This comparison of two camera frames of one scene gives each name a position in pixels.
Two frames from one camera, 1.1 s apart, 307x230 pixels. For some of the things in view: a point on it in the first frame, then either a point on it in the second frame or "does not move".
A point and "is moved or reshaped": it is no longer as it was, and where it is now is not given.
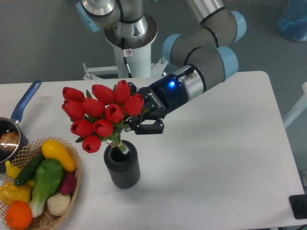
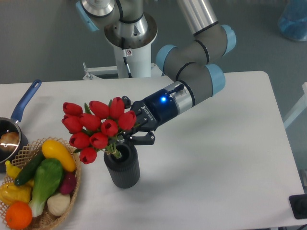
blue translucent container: [292, 20] does not move
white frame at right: [301, 105] does not move
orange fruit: [18, 215] does not move
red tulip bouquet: [100, 115] is moved or reshaped
